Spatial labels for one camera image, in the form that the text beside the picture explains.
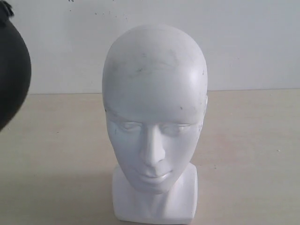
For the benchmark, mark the black helmet with tinted visor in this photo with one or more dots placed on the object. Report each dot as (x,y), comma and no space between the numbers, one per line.
(15,67)

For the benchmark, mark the white mannequin head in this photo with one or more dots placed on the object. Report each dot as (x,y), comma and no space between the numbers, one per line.
(154,90)

